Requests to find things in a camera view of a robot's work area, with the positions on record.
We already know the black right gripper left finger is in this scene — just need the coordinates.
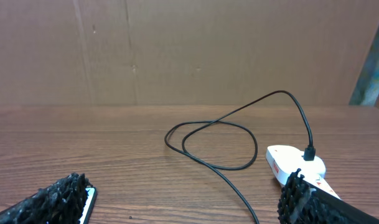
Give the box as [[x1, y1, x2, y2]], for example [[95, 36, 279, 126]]
[[0, 173, 92, 224]]

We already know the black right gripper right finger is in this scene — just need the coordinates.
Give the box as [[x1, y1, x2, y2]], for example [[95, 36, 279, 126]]
[[278, 169, 379, 224]]

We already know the black smartphone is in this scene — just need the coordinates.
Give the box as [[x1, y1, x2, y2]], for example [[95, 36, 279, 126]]
[[79, 187, 98, 224]]

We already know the black USB charging cable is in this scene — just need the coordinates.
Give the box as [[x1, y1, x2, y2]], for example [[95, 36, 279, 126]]
[[164, 90, 317, 224]]

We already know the white charger plug adapter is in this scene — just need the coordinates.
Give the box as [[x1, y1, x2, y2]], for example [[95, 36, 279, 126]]
[[289, 150, 326, 178]]

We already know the white power strip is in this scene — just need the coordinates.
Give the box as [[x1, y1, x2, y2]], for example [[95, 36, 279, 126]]
[[266, 145, 340, 200]]

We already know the colourful painted cloth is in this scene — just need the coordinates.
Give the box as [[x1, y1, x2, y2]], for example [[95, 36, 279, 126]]
[[349, 26, 379, 106]]

